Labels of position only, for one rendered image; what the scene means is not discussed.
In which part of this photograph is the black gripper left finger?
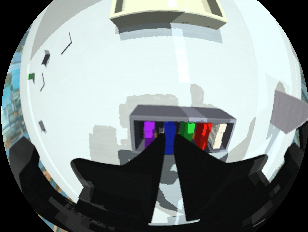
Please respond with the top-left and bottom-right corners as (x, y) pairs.
(70, 133), (166, 224)

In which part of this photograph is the blue fuse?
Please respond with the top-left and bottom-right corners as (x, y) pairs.
(165, 121), (177, 154)

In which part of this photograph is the cream shallow tray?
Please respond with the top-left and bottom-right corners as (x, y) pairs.
(109, 0), (227, 30)

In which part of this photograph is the purple fuse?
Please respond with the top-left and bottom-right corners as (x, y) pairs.
(145, 120), (155, 148)

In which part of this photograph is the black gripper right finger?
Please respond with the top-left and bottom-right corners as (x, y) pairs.
(173, 133), (268, 221)

